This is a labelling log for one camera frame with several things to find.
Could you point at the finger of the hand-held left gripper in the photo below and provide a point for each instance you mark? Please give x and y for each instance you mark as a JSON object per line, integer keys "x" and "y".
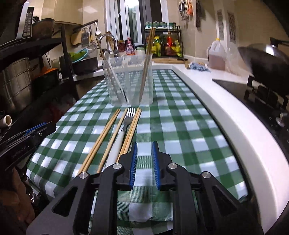
{"x": 35, "y": 128}
{"x": 48, "y": 130}

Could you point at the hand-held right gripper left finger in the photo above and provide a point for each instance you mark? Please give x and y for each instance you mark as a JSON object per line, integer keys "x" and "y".
{"x": 133, "y": 167}

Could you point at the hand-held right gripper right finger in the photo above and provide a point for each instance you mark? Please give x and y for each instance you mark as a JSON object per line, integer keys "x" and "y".
{"x": 156, "y": 167}

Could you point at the wooden chopstick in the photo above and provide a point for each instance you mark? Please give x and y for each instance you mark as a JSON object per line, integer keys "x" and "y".
{"x": 131, "y": 135}
{"x": 112, "y": 140}
{"x": 97, "y": 141}
{"x": 102, "y": 140}
{"x": 106, "y": 65}
{"x": 145, "y": 65}
{"x": 127, "y": 135}
{"x": 148, "y": 65}

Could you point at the clear plastic utensil holder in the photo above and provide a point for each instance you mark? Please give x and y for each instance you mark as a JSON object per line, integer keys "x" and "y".
{"x": 133, "y": 85}

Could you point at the person's left hand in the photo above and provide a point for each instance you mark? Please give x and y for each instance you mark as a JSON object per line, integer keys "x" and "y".
{"x": 20, "y": 194}

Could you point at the white tube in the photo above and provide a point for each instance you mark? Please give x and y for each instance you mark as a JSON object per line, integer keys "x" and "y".
{"x": 6, "y": 121}

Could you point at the large steel pot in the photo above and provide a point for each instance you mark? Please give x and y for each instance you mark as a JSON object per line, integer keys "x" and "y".
{"x": 15, "y": 85}

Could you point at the green checked tablecloth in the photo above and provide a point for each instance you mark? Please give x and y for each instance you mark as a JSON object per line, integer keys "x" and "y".
{"x": 180, "y": 126}

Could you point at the black pot orange lid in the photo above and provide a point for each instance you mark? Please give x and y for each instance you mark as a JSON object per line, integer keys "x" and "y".
{"x": 46, "y": 78}

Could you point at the dark grey canister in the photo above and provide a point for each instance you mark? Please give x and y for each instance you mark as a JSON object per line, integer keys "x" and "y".
{"x": 65, "y": 66}

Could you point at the black cooking pot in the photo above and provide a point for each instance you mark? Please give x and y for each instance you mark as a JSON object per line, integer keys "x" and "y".
{"x": 85, "y": 66}

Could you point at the black shelf rack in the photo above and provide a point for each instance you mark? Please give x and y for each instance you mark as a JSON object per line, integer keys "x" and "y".
{"x": 65, "y": 56}

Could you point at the green plastic basin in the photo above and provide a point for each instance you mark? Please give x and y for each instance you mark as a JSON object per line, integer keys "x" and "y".
{"x": 78, "y": 56}

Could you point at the white kitchen counter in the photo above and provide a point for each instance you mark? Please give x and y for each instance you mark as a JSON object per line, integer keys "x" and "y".
{"x": 225, "y": 113}

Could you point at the small wooden cutting board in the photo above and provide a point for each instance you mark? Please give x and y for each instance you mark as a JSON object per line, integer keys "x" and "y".
{"x": 76, "y": 38}

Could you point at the metal grater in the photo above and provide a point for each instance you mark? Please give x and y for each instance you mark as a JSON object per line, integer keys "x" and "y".
{"x": 85, "y": 37}

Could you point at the brown bowl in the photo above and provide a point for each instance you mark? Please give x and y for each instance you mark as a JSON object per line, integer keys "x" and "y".
{"x": 44, "y": 28}

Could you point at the microwave oven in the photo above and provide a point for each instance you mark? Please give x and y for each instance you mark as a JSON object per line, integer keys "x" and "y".
{"x": 27, "y": 22}

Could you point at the round wooden cutting board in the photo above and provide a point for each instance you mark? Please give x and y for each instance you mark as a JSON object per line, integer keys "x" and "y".
{"x": 169, "y": 60}

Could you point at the steel kitchen faucet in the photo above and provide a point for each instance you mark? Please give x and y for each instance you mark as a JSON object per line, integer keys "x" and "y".
{"x": 115, "y": 45}

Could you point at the bundle of tan sticks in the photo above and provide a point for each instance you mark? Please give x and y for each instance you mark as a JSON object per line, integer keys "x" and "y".
{"x": 111, "y": 41}

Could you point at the blue cloth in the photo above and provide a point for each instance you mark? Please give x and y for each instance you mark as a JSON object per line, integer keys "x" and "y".
{"x": 199, "y": 67}

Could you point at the black gas stove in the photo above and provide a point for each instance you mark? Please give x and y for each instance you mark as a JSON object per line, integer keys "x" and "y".
{"x": 234, "y": 90}

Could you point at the white hanging ladle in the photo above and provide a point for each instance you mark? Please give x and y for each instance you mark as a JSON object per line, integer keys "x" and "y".
{"x": 97, "y": 31}

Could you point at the red jar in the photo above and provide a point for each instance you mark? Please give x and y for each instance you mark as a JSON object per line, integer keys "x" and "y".
{"x": 121, "y": 46}

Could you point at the pink soap bottle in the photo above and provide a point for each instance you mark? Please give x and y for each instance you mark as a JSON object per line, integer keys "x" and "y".
{"x": 130, "y": 48}

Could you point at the white jar green lid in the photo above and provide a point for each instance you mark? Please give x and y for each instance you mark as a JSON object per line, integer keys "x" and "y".
{"x": 140, "y": 51}

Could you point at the row of condiment bottles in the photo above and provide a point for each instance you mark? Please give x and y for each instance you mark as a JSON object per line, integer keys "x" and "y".
{"x": 169, "y": 45}

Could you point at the plastic oil jug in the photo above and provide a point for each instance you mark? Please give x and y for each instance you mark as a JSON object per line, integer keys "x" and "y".
{"x": 216, "y": 58}

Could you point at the black spice rack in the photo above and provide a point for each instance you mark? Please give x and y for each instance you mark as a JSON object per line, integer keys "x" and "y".
{"x": 181, "y": 43}

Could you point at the clear plastic bottle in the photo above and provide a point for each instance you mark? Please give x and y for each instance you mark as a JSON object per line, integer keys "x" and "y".
{"x": 233, "y": 61}

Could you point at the white framed window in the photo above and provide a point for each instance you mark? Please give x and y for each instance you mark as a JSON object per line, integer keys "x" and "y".
{"x": 133, "y": 18}

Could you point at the row of spice jars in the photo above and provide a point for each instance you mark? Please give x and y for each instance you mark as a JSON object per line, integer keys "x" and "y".
{"x": 162, "y": 23}

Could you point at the dark wok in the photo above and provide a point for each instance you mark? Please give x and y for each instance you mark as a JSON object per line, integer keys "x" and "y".
{"x": 264, "y": 67}

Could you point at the hanging kitchen tools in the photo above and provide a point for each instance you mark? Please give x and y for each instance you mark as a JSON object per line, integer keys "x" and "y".
{"x": 185, "y": 9}

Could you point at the steel wok lid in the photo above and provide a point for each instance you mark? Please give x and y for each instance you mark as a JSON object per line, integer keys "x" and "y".
{"x": 271, "y": 48}

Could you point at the dark range hood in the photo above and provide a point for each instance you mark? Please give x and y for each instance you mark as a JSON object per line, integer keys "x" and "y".
{"x": 275, "y": 5}

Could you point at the black hanging rail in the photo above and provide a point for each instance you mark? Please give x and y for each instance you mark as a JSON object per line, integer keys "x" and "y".
{"x": 87, "y": 24}

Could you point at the white wall vent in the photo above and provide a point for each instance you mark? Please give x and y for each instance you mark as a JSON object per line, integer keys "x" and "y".
{"x": 231, "y": 27}
{"x": 220, "y": 24}

